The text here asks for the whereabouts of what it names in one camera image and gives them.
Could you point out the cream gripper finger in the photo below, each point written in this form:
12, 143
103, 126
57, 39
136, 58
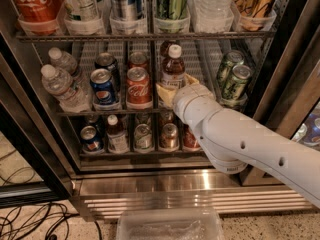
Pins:
189, 80
166, 94

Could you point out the brown tea bottle white cap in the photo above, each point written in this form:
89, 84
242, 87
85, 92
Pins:
173, 68

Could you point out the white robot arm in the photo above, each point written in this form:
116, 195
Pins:
232, 140

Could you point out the empty white shelf tray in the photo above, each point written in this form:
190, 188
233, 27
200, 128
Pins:
195, 56

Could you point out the brown bottle behind tea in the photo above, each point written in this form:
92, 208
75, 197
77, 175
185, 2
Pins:
164, 47

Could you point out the white green can bottom shelf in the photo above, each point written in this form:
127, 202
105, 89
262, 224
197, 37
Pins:
143, 139

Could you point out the bronze can bottom shelf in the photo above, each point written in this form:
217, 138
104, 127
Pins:
169, 137

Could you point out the red can bottom shelf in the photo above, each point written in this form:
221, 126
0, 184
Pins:
190, 143

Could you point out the small tea bottle bottom shelf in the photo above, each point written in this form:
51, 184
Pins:
116, 135

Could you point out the clear water bottle top shelf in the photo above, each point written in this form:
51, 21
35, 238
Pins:
211, 16

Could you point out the green can top shelf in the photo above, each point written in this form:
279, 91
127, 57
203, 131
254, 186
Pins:
171, 9

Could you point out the blue Pepsi can bottom shelf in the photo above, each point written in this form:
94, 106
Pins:
91, 139

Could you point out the stainless steel fridge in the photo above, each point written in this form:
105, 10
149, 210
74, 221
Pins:
284, 89

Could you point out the yellow can top shelf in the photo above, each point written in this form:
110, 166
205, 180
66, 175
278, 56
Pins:
253, 12

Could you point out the silver blue can top shelf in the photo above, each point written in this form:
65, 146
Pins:
127, 10

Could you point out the clear water bottle front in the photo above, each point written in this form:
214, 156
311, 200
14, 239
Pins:
60, 84

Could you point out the clear water bottle rear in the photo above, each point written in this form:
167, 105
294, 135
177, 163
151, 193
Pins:
64, 60

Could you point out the green label soda bottle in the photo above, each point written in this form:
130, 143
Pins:
82, 10

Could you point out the large Coca-Cola bottle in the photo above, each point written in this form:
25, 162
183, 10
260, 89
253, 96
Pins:
39, 17

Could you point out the red Coca-Cola can front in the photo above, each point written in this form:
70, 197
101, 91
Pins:
139, 95

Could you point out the red coca-cola can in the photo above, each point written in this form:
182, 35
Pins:
139, 95
138, 59

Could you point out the green can front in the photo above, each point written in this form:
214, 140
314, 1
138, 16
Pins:
236, 82

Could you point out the red Coca-Cola can rear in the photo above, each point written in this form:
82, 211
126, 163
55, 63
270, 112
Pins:
138, 59

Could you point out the green can rear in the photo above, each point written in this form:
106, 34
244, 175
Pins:
229, 60

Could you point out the blue Pepsi can front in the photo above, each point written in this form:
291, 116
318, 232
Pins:
105, 94

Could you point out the dark Pepsi can rear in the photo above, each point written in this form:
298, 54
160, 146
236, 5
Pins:
107, 61

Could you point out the white can behind glass door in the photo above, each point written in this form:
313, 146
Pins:
300, 134

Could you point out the clear plastic bin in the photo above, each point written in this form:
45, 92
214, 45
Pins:
170, 224

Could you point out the blue can behind glass door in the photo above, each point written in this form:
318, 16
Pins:
312, 136

